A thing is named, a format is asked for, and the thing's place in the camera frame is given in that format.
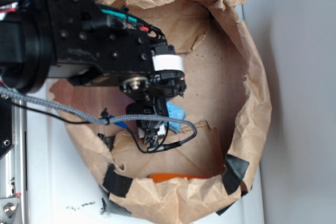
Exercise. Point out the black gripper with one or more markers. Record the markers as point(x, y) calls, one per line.
point(91, 44)

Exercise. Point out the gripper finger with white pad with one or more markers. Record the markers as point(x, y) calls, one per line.
point(147, 133)

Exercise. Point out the blue sponge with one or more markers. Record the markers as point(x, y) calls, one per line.
point(175, 112)

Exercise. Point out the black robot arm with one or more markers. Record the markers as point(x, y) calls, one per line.
point(18, 64)

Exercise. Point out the orange object in bag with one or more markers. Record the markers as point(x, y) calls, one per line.
point(162, 177)

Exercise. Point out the brown paper bag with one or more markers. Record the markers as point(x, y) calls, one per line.
point(228, 100)

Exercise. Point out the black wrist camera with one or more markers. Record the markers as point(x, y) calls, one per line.
point(156, 106)

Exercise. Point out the aluminium frame rail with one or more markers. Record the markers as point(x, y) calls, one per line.
point(14, 205)

